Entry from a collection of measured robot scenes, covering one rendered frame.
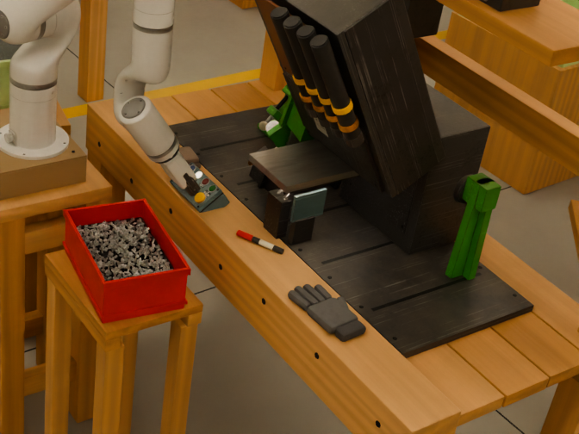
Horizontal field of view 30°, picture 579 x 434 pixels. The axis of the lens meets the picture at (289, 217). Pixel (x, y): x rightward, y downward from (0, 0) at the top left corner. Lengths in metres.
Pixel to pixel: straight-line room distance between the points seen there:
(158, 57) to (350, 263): 0.69
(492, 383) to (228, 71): 3.42
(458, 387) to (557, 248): 2.33
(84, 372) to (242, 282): 0.83
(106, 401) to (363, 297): 0.67
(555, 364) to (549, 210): 2.42
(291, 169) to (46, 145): 0.71
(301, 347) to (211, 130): 0.89
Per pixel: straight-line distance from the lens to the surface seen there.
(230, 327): 3.84
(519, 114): 2.78
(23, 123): 2.87
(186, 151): 2.97
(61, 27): 2.78
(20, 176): 2.85
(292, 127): 2.75
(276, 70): 3.43
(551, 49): 2.40
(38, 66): 2.79
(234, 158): 3.02
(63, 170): 2.90
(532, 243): 4.67
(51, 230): 2.95
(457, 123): 2.66
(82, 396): 3.37
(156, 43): 2.43
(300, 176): 2.52
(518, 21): 2.50
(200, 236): 2.77
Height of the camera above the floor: 2.41
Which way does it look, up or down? 33 degrees down
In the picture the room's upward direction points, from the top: 9 degrees clockwise
